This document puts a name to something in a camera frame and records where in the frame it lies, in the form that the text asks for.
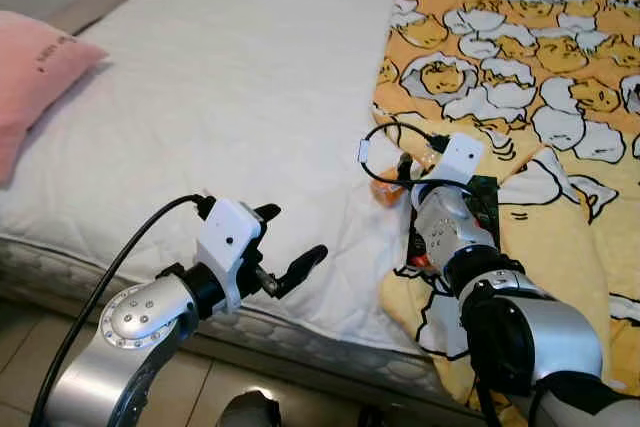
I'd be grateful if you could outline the green and red book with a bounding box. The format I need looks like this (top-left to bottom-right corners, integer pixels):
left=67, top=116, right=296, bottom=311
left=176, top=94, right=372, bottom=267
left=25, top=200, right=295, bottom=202
left=468, top=174, right=503, bottom=253

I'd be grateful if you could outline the yellow cartoon egg blanket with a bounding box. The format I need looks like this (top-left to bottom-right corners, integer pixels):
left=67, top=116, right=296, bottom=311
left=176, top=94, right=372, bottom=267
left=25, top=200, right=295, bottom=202
left=372, top=0, right=640, bottom=418

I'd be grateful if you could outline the white quilted mattress pad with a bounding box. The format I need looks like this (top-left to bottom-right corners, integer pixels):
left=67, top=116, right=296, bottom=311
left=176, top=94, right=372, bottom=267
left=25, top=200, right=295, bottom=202
left=0, top=0, right=471, bottom=353

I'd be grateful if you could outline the robot left leg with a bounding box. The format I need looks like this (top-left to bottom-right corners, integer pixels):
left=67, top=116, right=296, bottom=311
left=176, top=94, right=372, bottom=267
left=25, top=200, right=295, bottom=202
left=218, top=390, right=283, bottom=427

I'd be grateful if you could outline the pink pillow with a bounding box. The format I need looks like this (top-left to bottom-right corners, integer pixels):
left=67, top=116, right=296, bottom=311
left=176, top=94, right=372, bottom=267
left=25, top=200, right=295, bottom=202
left=0, top=10, right=109, bottom=186

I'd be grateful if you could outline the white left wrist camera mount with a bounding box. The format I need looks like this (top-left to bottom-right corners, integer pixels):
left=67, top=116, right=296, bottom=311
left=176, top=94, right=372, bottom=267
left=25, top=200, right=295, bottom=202
left=194, top=198, right=267, bottom=314

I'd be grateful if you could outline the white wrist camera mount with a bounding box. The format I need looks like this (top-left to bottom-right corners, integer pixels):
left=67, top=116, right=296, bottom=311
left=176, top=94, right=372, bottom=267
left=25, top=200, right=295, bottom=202
left=194, top=198, right=267, bottom=314
left=436, top=133, right=489, bottom=190

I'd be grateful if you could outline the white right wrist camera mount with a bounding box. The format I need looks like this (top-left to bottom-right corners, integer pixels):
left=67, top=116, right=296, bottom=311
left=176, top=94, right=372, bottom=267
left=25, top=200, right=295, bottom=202
left=436, top=133, right=489, bottom=190

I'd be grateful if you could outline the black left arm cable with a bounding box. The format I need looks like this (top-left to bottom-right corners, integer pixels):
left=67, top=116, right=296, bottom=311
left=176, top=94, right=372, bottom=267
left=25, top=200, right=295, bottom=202
left=30, top=194, right=214, bottom=427

